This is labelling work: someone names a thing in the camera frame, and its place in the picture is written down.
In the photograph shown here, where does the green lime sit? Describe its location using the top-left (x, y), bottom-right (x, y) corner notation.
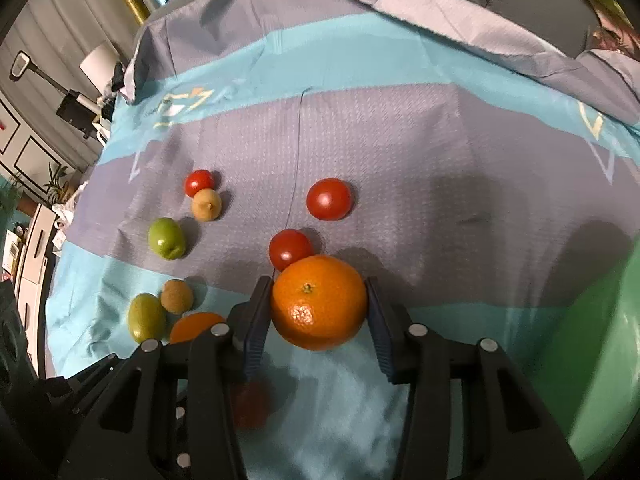
top-left (148, 217), bottom-right (186, 260)
top-left (127, 292), bottom-right (167, 344)

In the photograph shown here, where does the tan kiwi upper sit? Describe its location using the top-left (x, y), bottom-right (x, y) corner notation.
top-left (191, 188), bottom-right (222, 222)

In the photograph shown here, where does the white cabinet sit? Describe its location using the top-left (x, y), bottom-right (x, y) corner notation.
top-left (14, 205), bottom-right (56, 373)

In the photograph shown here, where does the black floor stand device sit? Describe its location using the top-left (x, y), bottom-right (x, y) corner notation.
top-left (9, 50), bottom-right (100, 140)

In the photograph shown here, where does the blue grey striped cloth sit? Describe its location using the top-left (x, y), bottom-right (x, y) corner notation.
top-left (45, 0), bottom-right (640, 480)

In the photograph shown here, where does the white table lamp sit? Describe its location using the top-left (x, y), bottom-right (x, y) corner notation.
top-left (79, 41), bottom-right (120, 93)

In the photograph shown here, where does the large orange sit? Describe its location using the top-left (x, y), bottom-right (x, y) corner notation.
top-left (271, 255), bottom-right (367, 351)

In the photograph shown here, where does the green lime lower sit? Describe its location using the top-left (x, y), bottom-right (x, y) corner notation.
top-left (127, 292), bottom-right (167, 344)

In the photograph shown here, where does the small red tomato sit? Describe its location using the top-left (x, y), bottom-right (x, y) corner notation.
top-left (183, 169), bottom-right (215, 198)

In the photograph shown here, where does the red tomato near orange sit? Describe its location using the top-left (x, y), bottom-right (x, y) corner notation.
top-left (268, 229), bottom-right (314, 272)

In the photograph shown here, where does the potted plant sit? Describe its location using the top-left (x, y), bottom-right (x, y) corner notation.
top-left (44, 162), bottom-right (68, 206)

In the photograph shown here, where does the green plastic bowl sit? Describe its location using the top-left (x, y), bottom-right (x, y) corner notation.
top-left (529, 246), bottom-right (639, 478)

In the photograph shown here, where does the brown kiwi lower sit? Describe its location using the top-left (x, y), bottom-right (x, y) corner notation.
top-left (160, 280), bottom-right (194, 315)

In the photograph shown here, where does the green lime upper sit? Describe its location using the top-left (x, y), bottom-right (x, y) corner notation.
top-left (148, 217), bottom-right (186, 260)

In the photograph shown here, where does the large red tomato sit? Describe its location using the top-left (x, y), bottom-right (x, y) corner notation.
top-left (306, 178), bottom-right (354, 221)

